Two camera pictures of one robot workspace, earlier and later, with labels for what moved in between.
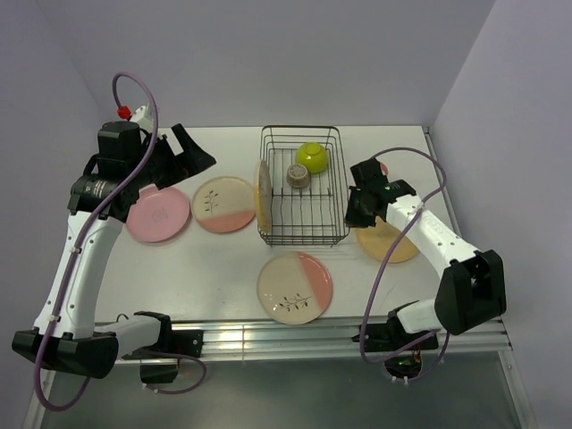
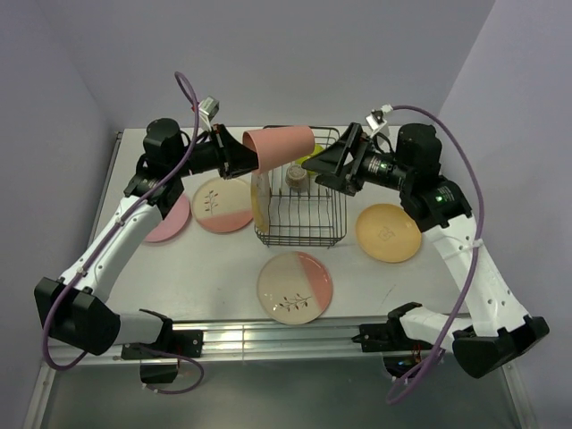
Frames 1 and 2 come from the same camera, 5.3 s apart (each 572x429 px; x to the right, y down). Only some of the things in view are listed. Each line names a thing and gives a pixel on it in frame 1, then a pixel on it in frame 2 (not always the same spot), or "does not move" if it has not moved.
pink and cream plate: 223,205 does not move
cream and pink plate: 294,288 does not move
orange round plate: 380,240 does not move
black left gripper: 191,159 -> 231,157
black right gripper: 353,219 -> 336,174
